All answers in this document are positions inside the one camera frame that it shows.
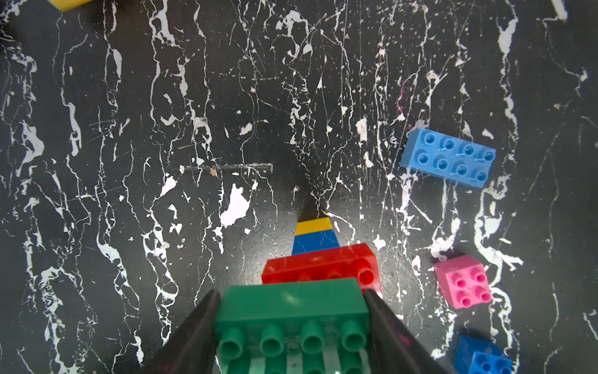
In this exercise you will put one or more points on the light blue long lego brick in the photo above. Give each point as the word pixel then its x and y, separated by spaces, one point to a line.
pixel 447 157

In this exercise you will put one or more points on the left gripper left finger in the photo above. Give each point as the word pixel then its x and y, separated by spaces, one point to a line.
pixel 192 348

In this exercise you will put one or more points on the green long lego brick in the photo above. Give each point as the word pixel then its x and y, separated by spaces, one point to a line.
pixel 292 325

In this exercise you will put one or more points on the yellow small lego brick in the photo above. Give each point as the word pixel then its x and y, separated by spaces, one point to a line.
pixel 313 226

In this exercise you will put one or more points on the red long lego brick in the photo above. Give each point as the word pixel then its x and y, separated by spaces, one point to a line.
pixel 357 261

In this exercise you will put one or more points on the dark blue small lego brick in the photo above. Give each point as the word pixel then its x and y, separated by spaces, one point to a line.
pixel 475 355

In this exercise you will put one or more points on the yellow toy shovel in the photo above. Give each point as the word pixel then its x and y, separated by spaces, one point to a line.
pixel 67 5

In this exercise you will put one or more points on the pink small lego brick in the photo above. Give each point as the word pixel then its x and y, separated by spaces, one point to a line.
pixel 463 282

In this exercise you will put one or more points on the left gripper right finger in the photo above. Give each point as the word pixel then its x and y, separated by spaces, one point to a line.
pixel 392 348

